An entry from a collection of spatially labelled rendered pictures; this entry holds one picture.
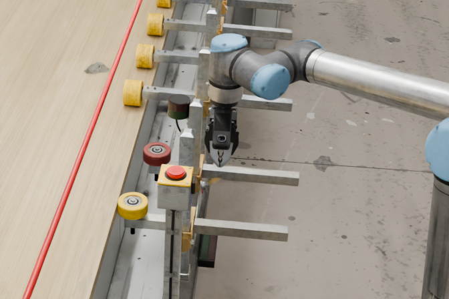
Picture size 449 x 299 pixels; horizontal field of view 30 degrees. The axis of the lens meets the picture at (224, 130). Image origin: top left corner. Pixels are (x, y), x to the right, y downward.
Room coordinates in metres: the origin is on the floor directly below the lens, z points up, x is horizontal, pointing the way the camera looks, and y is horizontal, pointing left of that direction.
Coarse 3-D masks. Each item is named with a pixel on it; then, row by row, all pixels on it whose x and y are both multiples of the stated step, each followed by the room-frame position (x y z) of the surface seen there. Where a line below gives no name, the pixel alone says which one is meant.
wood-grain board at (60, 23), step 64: (0, 0) 2.95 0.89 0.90; (64, 0) 2.99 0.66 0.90; (128, 0) 3.03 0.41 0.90; (0, 64) 2.44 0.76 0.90; (64, 64) 2.47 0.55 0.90; (128, 64) 2.51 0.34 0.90; (0, 128) 2.06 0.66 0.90; (64, 128) 2.08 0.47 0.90; (128, 128) 2.11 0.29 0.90; (0, 192) 1.75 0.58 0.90; (0, 256) 1.50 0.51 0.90; (64, 256) 1.52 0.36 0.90
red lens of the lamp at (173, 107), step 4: (168, 100) 1.95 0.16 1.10; (168, 104) 1.94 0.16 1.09; (172, 104) 1.93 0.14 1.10; (176, 104) 1.93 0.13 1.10; (180, 104) 1.93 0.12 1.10; (184, 104) 1.93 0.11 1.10; (188, 104) 1.94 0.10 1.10; (172, 108) 1.93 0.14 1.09; (176, 108) 1.93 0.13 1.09; (180, 108) 1.93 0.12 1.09; (184, 108) 1.93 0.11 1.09; (188, 108) 1.95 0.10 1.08
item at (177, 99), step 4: (172, 96) 1.97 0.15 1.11; (176, 96) 1.97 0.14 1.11; (180, 96) 1.97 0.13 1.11; (184, 96) 1.97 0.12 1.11; (172, 100) 1.95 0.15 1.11; (176, 100) 1.95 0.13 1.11; (180, 100) 1.95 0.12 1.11; (184, 100) 1.95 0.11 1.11; (188, 100) 1.95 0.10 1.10; (180, 112) 1.93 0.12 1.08; (176, 120) 1.95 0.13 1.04; (176, 124) 1.95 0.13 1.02
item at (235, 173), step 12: (156, 168) 1.98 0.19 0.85; (204, 168) 1.99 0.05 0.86; (216, 168) 1.99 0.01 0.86; (228, 168) 1.99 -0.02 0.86; (240, 168) 2.00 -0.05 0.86; (252, 168) 2.00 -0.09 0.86; (240, 180) 1.98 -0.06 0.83; (252, 180) 1.98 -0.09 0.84; (264, 180) 1.97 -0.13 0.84; (276, 180) 1.97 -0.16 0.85; (288, 180) 1.97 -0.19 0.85
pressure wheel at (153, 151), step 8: (152, 144) 2.02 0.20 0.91; (160, 144) 2.02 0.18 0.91; (144, 152) 1.98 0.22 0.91; (152, 152) 1.98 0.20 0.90; (160, 152) 1.99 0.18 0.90; (168, 152) 1.99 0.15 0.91; (144, 160) 1.98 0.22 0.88; (152, 160) 1.96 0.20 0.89; (160, 160) 1.96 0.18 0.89; (168, 160) 1.98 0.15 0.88
